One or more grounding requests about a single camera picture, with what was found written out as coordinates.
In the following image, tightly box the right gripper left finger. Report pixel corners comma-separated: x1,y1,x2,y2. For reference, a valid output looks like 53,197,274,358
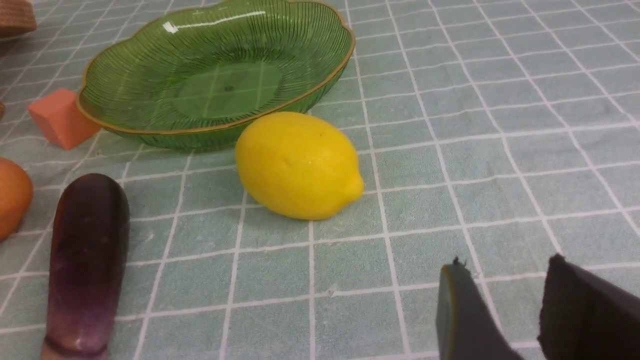
435,257,522,360

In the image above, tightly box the checkered green tablecloth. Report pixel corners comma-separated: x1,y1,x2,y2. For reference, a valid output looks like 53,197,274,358
1,0,640,360

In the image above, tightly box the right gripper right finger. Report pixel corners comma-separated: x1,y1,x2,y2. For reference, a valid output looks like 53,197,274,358
537,254,640,360

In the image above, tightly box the woven wicker basket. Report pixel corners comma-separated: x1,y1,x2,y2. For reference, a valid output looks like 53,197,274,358
0,0,38,39

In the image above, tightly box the brown potato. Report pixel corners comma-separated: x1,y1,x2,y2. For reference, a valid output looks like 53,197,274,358
0,157,34,242

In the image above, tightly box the purple eggplant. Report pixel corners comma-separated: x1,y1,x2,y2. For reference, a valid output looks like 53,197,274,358
39,173,130,360

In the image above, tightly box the yellow lemon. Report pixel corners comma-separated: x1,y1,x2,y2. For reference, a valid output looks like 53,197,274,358
235,112,365,221

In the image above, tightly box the pink foam cube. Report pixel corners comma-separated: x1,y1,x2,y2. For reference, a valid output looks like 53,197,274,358
27,88,100,151

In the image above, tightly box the green glass plate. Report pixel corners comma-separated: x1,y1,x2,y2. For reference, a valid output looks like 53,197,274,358
75,0,356,151

